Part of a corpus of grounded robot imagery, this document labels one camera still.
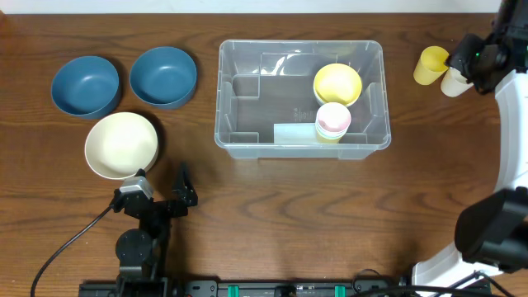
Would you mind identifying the right dark blue bowl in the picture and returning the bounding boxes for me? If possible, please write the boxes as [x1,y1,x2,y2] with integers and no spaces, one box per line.
[129,46,198,110]

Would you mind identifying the yellow plastic cup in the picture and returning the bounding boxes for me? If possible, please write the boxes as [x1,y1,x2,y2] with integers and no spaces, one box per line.
[316,134,341,144]
[413,46,450,86]

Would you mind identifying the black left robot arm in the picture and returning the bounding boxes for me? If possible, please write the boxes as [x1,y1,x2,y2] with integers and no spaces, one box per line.
[110,163,198,280]

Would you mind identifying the dark blue bowl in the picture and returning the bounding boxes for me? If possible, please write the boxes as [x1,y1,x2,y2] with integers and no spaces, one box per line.
[50,56,121,120]
[129,46,198,110]

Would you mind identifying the clear plastic storage container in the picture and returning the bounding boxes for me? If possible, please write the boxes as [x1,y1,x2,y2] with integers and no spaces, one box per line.
[214,40,392,160]

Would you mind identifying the left dark blue bowl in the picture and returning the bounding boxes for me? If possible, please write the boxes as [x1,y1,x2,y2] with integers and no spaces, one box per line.
[50,56,121,120]

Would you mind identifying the large cream bowl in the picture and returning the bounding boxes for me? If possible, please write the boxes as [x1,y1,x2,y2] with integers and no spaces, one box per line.
[84,112,159,180]

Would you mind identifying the black left camera cable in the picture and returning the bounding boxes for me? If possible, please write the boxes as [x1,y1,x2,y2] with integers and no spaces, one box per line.
[30,205,115,297]

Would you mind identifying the cream plastic cup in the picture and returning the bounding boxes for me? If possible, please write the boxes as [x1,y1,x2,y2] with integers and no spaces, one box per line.
[441,68,474,97]

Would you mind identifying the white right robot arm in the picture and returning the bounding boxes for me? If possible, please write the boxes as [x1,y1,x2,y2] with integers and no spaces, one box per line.
[402,0,527,296]

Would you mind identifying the black mounting rail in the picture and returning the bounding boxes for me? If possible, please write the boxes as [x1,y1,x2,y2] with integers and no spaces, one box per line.
[78,278,492,297]

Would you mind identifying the light blue plastic cup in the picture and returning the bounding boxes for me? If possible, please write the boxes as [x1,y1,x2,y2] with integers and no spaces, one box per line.
[316,130,346,139]

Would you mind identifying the pink plastic cup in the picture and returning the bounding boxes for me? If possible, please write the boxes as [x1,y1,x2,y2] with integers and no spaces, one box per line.
[315,102,351,134]

